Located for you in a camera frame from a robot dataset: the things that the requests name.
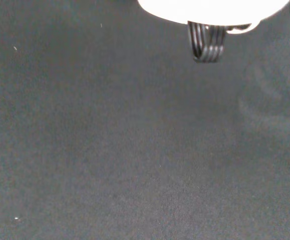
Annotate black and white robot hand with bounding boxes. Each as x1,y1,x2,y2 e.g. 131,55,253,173
137,0,290,64

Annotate black bench cloth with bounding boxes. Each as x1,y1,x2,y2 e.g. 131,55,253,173
0,0,290,240

